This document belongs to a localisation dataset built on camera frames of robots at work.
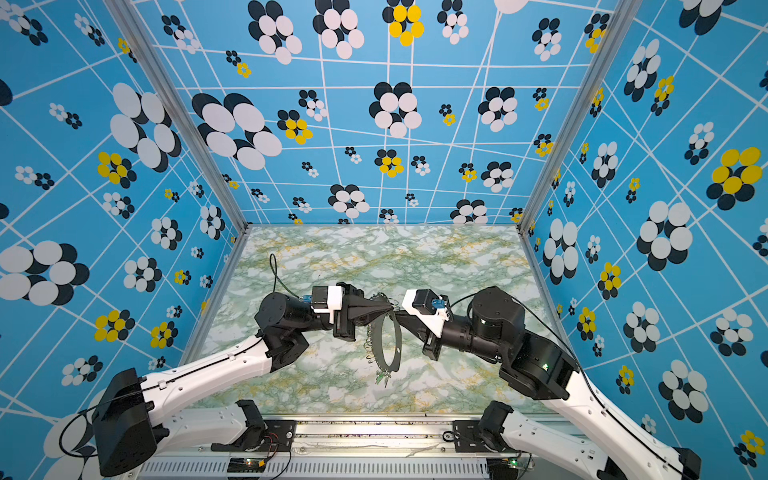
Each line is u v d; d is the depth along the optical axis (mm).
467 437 718
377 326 617
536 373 406
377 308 512
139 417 397
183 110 868
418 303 434
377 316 542
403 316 526
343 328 501
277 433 731
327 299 450
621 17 682
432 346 470
